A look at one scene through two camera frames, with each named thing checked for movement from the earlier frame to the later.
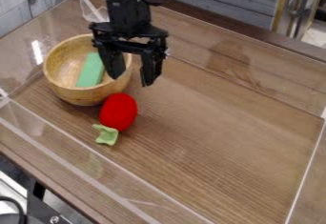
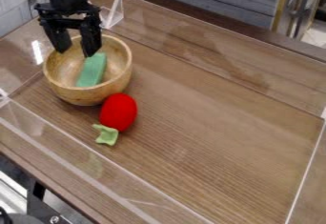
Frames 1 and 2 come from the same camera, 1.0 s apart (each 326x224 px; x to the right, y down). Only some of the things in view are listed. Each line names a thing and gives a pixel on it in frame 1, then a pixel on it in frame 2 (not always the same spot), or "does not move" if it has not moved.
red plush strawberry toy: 118,114 does not move
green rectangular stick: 93,71 does not move
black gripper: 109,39 -> 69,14
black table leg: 35,194 does not move
